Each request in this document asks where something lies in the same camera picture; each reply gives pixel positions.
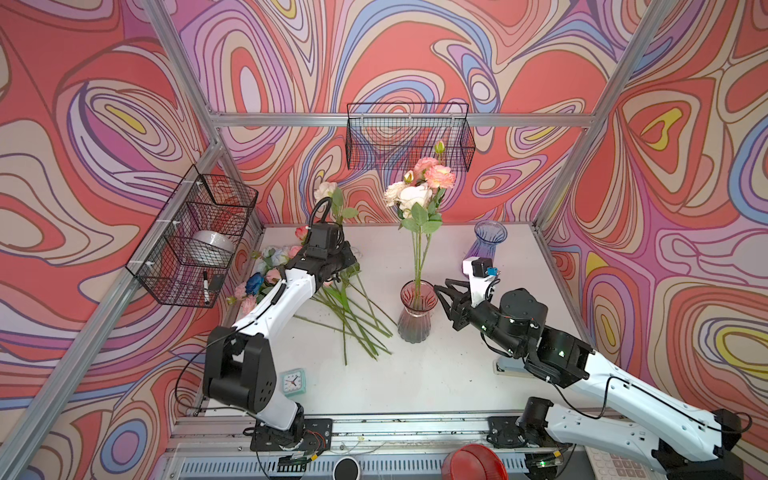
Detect cream rose stem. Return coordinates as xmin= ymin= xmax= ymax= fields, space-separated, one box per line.
xmin=384 ymin=172 xmax=446 ymax=310

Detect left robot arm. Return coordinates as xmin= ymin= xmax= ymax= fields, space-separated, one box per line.
xmin=202 ymin=222 xmax=357 ymax=443

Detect blue purple glass vase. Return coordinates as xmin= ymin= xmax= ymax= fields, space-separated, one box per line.
xmin=465 ymin=220 xmax=508 ymax=265

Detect small teal alarm clock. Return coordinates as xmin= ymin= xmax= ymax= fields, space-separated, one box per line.
xmin=279 ymin=368 xmax=307 ymax=397

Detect white rose stem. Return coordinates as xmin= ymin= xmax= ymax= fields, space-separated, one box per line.
xmin=312 ymin=181 xmax=359 ymax=224

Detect black marker pen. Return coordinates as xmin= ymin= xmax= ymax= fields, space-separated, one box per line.
xmin=202 ymin=271 xmax=211 ymax=306

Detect blue rose stem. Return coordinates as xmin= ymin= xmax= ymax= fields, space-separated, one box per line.
xmin=245 ymin=272 xmax=265 ymax=296

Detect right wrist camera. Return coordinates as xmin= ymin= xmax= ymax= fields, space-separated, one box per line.
xmin=462 ymin=256 xmax=498 ymax=307

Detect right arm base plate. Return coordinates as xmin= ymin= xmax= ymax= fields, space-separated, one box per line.
xmin=486 ymin=416 xmax=567 ymax=449

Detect white tape roll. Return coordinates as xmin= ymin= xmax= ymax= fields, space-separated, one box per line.
xmin=192 ymin=230 xmax=235 ymax=254

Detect pile of artificial flowers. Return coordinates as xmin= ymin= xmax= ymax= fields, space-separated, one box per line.
xmin=228 ymin=226 xmax=393 ymax=360

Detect black wire basket back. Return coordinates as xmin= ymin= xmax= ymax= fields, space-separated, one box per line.
xmin=345 ymin=100 xmax=476 ymax=172

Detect pink glass vase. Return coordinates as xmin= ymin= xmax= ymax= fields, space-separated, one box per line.
xmin=397 ymin=280 xmax=438 ymax=344

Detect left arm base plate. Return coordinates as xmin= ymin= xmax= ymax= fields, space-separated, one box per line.
xmin=250 ymin=417 xmax=333 ymax=454

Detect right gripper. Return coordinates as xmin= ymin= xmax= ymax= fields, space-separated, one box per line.
xmin=433 ymin=278 xmax=526 ymax=357

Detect red emergency stop button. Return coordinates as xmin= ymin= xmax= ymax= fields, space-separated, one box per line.
xmin=441 ymin=444 xmax=508 ymax=480

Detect black wire basket left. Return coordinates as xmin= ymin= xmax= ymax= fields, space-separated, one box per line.
xmin=125 ymin=166 xmax=258 ymax=308

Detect black wire basket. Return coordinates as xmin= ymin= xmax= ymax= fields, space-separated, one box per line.
xmin=125 ymin=166 xmax=258 ymax=308
xmin=345 ymin=100 xmax=476 ymax=172

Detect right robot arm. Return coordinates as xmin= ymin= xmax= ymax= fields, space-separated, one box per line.
xmin=435 ymin=279 xmax=749 ymax=479

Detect white calculator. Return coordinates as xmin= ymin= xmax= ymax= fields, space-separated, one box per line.
xmin=585 ymin=447 xmax=635 ymax=479

